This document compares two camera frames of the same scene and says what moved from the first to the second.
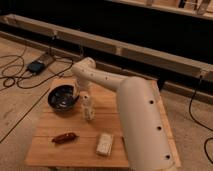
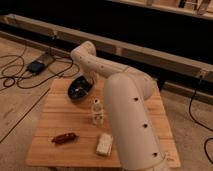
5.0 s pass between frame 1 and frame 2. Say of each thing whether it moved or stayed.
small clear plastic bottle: moved
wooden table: stayed
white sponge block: stayed
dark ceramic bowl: moved
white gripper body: moved
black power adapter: stayed
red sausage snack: stayed
